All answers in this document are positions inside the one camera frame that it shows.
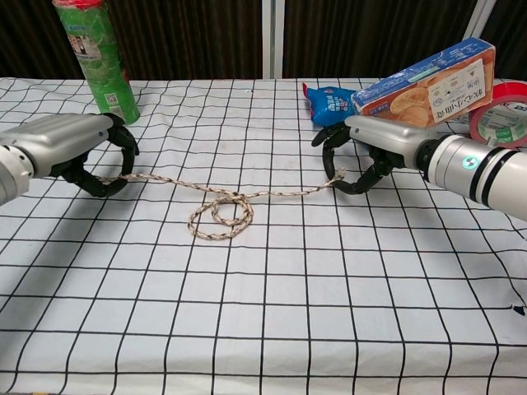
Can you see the red tape roll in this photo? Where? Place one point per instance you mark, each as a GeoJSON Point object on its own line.
{"type": "Point", "coordinates": [481, 121]}

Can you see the blue orange cookie box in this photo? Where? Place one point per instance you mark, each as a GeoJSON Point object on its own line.
{"type": "Point", "coordinates": [424, 90]}

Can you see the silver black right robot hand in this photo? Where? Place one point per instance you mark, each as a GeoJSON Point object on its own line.
{"type": "Point", "coordinates": [383, 136]}

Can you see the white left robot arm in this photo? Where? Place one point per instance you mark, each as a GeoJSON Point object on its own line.
{"type": "Point", "coordinates": [10, 173]}

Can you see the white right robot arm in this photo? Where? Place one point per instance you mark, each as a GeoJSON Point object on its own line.
{"type": "Point", "coordinates": [486, 173]}

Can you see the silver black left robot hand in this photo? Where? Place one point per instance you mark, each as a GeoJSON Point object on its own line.
{"type": "Point", "coordinates": [53, 136]}

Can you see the white black checkered tablecloth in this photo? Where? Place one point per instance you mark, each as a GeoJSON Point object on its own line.
{"type": "Point", "coordinates": [263, 296]}

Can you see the white partition frame post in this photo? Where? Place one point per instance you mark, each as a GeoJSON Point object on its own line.
{"type": "Point", "coordinates": [483, 18]}
{"type": "Point", "coordinates": [272, 41]}

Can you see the blue snack bag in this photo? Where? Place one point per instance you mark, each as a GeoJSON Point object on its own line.
{"type": "Point", "coordinates": [329, 105]}

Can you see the green chip can red lid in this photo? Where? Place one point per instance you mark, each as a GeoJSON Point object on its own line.
{"type": "Point", "coordinates": [99, 70]}

